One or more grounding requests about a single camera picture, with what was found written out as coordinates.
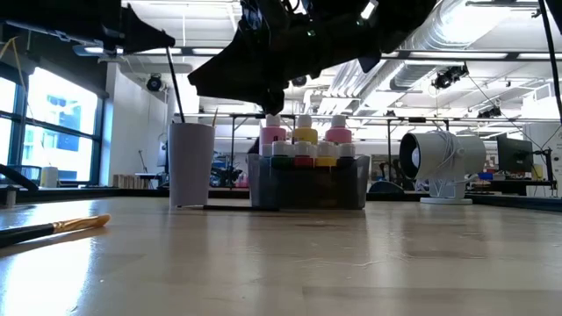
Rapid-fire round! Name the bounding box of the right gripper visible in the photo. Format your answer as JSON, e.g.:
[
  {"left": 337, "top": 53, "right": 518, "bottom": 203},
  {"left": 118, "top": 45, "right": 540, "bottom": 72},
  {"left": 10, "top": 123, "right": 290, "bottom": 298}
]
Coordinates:
[{"left": 187, "top": 0, "right": 440, "bottom": 116}]

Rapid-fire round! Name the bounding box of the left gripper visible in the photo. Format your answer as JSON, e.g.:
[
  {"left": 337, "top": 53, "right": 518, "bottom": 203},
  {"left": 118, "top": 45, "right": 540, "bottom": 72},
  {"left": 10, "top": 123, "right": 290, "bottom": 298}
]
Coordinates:
[{"left": 0, "top": 0, "right": 177, "bottom": 54}]

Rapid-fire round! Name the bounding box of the large pink paint bottle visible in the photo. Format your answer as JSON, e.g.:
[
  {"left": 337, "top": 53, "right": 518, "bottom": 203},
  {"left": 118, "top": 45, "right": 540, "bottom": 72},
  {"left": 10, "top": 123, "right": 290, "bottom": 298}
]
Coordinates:
[
  {"left": 324, "top": 113, "right": 352, "bottom": 145},
  {"left": 259, "top": 113, "right": 287, "bottom": 146}
]

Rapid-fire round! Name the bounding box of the large yellow paint bottle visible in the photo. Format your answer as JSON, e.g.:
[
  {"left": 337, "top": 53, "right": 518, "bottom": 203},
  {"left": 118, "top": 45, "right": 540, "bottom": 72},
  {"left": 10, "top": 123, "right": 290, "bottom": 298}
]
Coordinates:
[{"left": 292, "top": 113, "right": 319, "bottom": 146}]

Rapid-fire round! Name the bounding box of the small black-tip paintbrush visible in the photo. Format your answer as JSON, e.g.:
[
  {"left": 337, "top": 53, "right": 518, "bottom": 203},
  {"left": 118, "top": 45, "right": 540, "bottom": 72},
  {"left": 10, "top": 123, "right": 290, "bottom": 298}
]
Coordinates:
[{"left": 165, "top": 46, "right": 186, "bottom": 126}]

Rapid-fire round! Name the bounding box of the white cup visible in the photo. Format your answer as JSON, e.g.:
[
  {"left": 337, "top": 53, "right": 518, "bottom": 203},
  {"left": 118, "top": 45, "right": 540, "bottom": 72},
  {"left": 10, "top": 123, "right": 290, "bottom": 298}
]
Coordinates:
[{"left": 168, "top": 122, "right": 216, "bottom": 210}]

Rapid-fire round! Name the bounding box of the dark-framed window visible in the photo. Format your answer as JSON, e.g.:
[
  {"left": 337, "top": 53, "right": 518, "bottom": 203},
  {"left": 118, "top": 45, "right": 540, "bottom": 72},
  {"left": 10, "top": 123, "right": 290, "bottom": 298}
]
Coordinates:
[{"left": 0, "top": 65, "right": 106, "bottom": 188}]

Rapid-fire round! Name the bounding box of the wooden slat crate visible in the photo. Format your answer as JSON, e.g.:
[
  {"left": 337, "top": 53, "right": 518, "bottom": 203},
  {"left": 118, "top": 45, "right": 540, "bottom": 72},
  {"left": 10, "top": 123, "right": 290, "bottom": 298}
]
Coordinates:
[{"left": 112, "top": 174, "right": 149, "bottom": 190}]

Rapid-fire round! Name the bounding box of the black chair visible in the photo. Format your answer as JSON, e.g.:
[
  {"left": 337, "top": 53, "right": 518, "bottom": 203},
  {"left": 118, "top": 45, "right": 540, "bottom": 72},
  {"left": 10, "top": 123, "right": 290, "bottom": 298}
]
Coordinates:
[{"left": 368, "top": 180, "right": 405, "bottom": 195}]

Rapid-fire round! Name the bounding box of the white canister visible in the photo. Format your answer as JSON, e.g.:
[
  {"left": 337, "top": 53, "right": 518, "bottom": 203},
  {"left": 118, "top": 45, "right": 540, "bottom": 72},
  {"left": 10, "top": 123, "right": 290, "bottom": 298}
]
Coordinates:
[{"left": 40, "top": 166, "right": 59, "bottom": 189}]

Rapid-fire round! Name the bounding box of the black ceiling-mounted device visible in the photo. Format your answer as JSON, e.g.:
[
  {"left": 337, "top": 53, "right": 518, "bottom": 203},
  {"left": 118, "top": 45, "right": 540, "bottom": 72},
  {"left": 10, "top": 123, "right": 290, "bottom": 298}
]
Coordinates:
[
  {"left": 477, "top": 104, "right": 502, "bottom": 119},
  {"left": 431, "top": 63, "right": 470, "bottom": 91}
]

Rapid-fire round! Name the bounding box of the white cylindrical desk fan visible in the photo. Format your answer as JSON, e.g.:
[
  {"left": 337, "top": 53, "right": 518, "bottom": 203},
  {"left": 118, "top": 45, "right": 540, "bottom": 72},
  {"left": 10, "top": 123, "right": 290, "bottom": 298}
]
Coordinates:
[{"left": 398, "top": 130, "right": 487, "bottom": 206}]

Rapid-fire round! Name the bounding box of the black computer monitor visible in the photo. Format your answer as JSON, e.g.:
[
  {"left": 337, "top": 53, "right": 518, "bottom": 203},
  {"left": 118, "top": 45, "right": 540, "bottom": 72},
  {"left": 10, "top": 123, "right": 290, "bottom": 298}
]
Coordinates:
[{"left": 496, "top": 133, "right": 535, "bottom": 175}]

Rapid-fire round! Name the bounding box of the overhead frame bar with lights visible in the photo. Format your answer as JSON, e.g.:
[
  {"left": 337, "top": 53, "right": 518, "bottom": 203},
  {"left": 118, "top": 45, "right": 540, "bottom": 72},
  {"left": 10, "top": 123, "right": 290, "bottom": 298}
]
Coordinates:
[{"left": 72, "top": 43, "right": 562, "bottom": 62}]

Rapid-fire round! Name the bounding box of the silver ceiling air duct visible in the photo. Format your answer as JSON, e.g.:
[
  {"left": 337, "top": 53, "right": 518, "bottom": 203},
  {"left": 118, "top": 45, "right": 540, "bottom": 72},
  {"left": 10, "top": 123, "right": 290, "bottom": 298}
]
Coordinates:
[{"left": 388, "top": 0, "right": 519, "bottom": 91}]

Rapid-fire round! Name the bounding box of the white fan cord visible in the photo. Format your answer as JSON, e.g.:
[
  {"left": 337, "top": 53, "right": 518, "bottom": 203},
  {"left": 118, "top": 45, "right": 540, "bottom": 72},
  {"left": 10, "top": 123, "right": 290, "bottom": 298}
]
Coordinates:
[{"left": 432, "top": 126, "right": 479, "bottom": 197}]

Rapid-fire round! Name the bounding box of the orange-handled paintbrush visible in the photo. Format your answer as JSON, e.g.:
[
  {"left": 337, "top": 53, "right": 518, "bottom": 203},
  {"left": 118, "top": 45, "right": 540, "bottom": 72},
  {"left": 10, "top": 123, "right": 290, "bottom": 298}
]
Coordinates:
[{"left": 0, "top": 213, "right": 113, "bottom": 249}]

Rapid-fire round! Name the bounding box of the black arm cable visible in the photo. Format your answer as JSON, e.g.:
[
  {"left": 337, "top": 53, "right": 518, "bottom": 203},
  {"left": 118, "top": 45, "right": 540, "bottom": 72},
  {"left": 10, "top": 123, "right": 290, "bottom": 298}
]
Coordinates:
[{"left": 537, "top": 0, "right": 562, "bottom": 125}]

